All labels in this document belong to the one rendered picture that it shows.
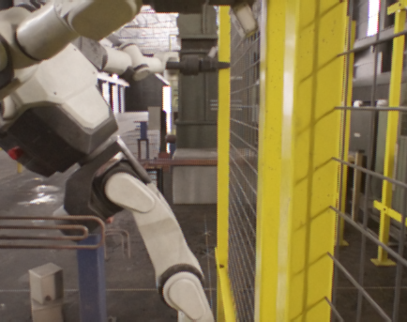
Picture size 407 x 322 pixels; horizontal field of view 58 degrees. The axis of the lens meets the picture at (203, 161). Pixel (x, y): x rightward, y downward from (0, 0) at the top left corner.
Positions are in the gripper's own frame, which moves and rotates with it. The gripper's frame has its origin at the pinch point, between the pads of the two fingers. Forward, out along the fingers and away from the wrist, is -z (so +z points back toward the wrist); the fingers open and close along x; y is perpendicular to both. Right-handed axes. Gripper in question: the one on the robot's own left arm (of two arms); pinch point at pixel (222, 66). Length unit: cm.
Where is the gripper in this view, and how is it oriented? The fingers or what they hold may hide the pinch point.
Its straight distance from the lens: 170.1
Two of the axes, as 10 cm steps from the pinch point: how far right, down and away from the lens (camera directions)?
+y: 0.0, -9.9, -1.5
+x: 0.2, 1.5, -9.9
